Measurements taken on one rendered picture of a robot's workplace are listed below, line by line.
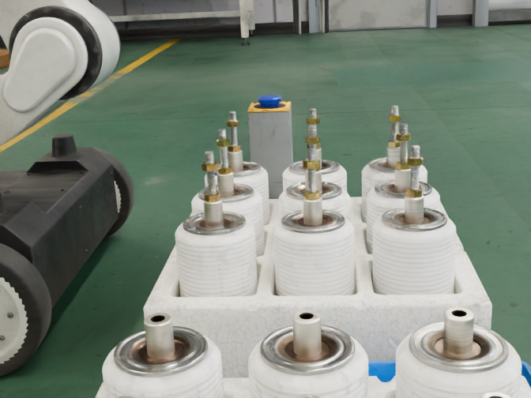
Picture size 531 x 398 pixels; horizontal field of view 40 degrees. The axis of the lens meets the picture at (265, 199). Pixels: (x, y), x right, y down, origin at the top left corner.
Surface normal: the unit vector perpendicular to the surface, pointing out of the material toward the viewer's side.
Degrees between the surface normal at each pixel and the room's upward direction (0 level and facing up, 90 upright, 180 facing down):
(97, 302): 0
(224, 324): 90
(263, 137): 90
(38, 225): 45
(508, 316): 0
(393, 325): 90
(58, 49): 90
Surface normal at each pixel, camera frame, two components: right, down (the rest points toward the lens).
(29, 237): 0.68, -0.69
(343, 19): -0.05, 0.31
